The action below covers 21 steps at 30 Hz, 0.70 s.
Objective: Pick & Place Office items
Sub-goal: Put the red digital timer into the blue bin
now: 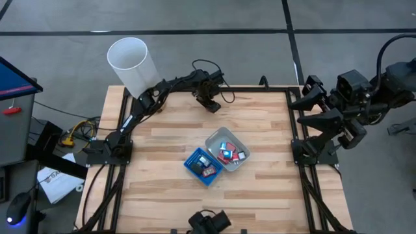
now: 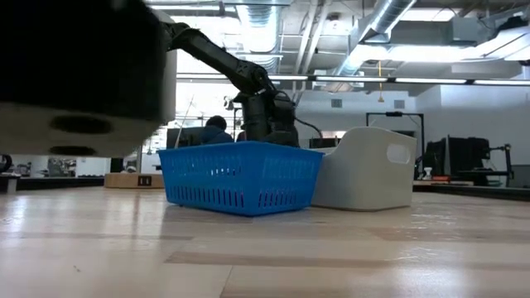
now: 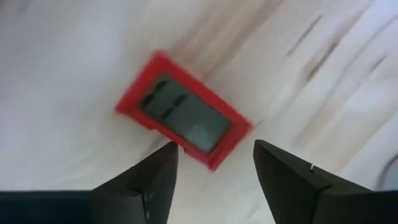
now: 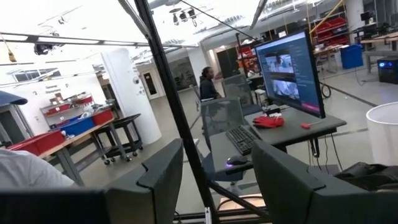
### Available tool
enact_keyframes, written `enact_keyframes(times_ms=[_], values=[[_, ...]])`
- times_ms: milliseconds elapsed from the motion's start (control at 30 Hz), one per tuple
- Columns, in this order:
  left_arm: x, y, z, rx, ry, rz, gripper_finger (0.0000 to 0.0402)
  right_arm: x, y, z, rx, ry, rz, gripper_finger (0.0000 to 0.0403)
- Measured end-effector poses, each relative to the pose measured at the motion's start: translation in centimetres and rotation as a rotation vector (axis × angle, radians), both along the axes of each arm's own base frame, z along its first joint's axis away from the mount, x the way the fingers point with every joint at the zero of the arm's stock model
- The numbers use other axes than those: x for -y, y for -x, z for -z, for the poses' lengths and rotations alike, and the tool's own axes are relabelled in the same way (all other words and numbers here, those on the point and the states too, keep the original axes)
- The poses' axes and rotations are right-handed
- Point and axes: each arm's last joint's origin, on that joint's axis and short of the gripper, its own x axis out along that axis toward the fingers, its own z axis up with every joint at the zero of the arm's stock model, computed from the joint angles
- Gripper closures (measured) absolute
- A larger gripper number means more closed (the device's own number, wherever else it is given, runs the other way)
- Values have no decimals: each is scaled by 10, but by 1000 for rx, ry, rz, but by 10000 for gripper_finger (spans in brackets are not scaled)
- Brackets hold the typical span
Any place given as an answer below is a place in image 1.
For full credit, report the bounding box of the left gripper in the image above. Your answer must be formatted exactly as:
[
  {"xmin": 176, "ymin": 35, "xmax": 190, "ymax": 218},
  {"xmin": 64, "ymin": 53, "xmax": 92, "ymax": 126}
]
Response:
[{"xmin": 195, "ymin": 79, "xmax": 224, "ymax": 114}]

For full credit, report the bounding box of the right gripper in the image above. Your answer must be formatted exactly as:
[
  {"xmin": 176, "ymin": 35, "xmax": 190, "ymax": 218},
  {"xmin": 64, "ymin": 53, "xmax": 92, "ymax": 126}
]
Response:
[{"xmin": 289, "ymin": 68, "xmax": 372, "ymax": 150}]

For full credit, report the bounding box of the blue plastic mesh basket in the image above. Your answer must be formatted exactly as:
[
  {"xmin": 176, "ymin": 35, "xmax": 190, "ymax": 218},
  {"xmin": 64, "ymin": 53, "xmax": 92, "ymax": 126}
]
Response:
[{"xmin": 183, "ymin": 147, "xmax": 225, "ymax": 187}]

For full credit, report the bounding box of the grey plastic bin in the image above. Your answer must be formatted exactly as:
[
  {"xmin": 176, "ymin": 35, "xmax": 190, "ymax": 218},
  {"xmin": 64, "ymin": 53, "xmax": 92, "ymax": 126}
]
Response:
[{"xmin": 205, "ymin": 126, "xmax": 252, "ymax": 172}]

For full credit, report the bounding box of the black floor stand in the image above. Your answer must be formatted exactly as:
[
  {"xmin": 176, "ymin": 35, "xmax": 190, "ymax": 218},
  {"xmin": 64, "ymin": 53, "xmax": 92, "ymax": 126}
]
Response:
[{"xmin": 386, "ymin": 116, "xmax": 416, "ymax": 137}]

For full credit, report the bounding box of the white shade wooden table lamp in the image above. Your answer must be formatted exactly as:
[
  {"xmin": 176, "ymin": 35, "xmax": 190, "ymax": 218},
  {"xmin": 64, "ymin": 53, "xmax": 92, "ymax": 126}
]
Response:
[{"xmin": 107, "ymin": 36, "xmax": 168, "ymax": 115}]

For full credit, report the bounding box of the black cylindrical device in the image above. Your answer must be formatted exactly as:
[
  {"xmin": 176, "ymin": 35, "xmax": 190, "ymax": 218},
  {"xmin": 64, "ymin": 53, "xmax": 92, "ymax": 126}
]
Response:
[{"xmin": 187, "ymin": 209, "xmax": 233, "ymax": 234}]

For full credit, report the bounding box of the black diagonal metal beam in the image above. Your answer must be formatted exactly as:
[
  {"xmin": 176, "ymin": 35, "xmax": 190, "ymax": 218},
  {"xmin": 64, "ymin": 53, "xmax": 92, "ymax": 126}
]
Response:
[{"xmin": 25, "ymin": 144, "xmax": 89, "ymax": 180}]

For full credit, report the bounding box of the black floor box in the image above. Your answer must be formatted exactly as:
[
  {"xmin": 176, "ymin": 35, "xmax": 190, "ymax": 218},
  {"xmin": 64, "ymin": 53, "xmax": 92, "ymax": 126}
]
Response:
[{"xmin": 28, "ymin": 119, "xmax": 64, "ymax": 155}]

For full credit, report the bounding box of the grey desk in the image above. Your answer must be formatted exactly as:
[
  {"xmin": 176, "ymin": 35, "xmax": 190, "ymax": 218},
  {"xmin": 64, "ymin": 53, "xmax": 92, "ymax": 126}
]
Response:
[{"xmin": 0, "ymin": 92, "xmax": 40, "ymax": 234}]

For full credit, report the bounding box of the monitor with blue screen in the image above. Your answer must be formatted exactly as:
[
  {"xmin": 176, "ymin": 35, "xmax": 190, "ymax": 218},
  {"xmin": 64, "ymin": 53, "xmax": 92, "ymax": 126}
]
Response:
[{"xmin": 0, "ymin": 56, "xmax": 44, "ymax": 101}]

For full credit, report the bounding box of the black metal table frame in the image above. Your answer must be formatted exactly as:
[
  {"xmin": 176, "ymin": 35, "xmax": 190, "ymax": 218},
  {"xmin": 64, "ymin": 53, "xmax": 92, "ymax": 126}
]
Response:
[{"xmin": 73, "ymin": 75, "xmax": 358, "ymax": 234}]

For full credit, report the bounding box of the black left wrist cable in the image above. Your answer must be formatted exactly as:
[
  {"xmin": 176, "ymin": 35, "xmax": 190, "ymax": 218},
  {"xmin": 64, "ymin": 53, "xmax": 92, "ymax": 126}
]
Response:
[{"xmin": 191, "ymin": 58, "xmax": 236, "ymax": 105}]

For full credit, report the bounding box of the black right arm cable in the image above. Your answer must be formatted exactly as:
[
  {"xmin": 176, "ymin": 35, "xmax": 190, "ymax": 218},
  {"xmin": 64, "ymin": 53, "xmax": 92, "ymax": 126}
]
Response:
[{"xmin": 376, "ymin": 33, "xmax": 416, "ymax": 86}]

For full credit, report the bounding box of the thin black floor cable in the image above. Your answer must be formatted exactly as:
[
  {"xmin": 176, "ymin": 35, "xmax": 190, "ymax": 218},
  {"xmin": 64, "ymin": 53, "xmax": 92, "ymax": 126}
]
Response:
[{"xmin": 34, "ymin": 99, "xmax": 100, "ymax": 120}]

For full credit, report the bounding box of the yellow cable connector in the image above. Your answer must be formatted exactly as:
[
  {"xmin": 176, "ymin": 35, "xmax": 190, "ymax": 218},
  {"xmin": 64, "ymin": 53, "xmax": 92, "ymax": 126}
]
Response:
[{"xmin": 58, "ymin": 119, "xmax": 98, "ymax": 149}]

